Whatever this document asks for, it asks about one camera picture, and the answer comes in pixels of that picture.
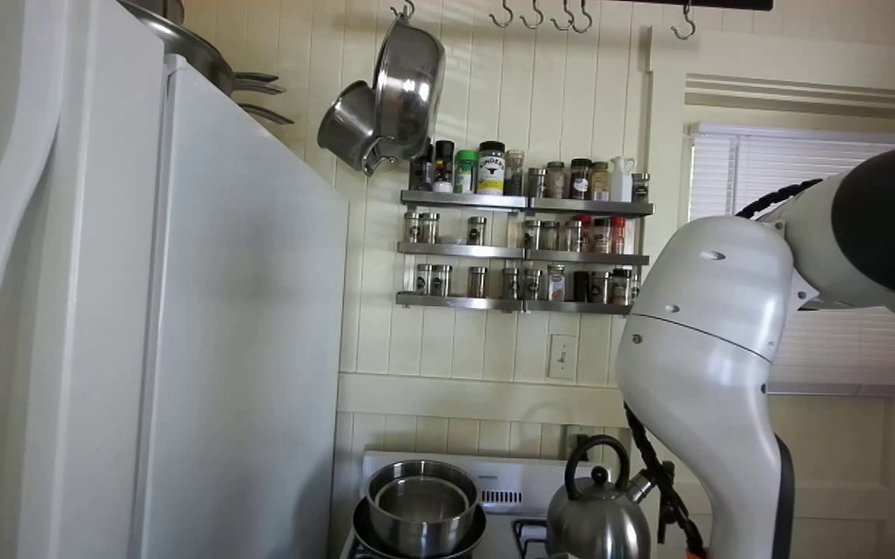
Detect hanging steel pot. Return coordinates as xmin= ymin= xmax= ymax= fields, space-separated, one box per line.
xmin=316 ymin=81 xmax=378 ymax=173

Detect stainless steel kettle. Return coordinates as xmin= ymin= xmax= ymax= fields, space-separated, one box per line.
xmin=548 ymin=435 xmax=657 ymax=559

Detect white gas stove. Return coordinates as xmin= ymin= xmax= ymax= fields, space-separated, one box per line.
xmin=337 ymin=445 xmax=667 ymax=559

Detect white wall outlet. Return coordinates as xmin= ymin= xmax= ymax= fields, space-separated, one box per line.
xmin=548 ymin=331 xmax=577 ymax=381

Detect stacked steel pots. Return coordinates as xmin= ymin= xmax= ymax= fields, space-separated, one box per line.
xmin=350 ymin=459 xmax=487 ymax=559

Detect white refrigerator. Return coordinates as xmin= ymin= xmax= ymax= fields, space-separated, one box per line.
xmin=0 ymin=0 xmax=349 ymax=559

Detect hanging steel bowl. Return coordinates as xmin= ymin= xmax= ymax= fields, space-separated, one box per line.
xmin=374 ymin=17 xmax=445 ymax=159

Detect pans on fridge top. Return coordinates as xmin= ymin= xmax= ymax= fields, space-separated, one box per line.
xmin=118 ymin=0 xmax=280 ymax=96

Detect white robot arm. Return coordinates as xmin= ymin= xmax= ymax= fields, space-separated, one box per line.
xmin=614 ymin=150 xmax=895 ymax=559

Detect large white label bottle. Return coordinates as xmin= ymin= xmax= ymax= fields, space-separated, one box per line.
xmin=477 ymin=140 xmax=508 ymax=195

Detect green lid spice bottle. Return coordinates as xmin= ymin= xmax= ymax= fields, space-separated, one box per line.
xmin=455 ymin=150 xmax=480 ymax=193

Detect steel spice rack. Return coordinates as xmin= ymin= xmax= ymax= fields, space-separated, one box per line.
xmin=396 ymin=188 xmax=654 ymax=312

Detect white window blind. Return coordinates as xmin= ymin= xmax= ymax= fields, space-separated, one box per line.
xmin=687 ymin=127 xmax=895 ymax=394

